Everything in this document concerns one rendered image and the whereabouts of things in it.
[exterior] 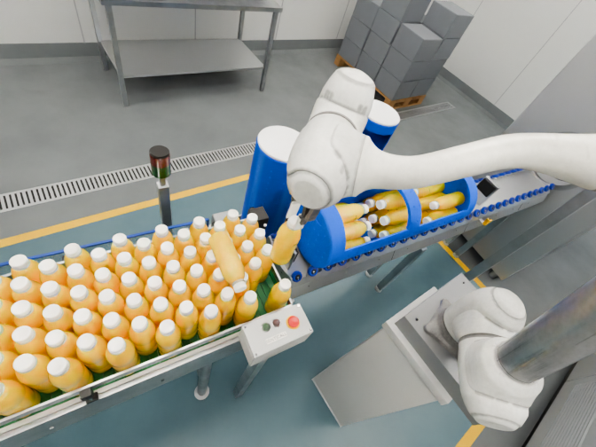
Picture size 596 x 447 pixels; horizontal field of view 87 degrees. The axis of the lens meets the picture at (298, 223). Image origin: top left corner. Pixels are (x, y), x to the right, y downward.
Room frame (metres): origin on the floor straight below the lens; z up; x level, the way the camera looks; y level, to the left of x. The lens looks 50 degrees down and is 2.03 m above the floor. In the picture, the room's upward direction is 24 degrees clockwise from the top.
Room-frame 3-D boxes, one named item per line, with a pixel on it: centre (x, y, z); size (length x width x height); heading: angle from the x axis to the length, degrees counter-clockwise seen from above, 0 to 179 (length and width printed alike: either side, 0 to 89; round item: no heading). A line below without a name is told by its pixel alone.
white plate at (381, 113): (2.01, -0.20, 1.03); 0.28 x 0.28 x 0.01
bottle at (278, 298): (0.52, -0.04, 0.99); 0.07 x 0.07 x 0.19
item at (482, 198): (1.68, -0.93, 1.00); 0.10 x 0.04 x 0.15; 46
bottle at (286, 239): (0.58, 0.01, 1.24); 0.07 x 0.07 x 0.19
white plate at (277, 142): (1.30, 0.23, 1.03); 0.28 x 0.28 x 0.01
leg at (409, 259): (1.43, -0.79, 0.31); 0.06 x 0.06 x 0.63; 46
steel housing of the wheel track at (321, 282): (1.48, -0.74, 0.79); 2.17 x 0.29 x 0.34; 136
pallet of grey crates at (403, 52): (4.87, -0.24, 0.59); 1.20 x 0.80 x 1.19; 53
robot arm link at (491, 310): (0.62, -0.67, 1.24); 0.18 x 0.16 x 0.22; 1
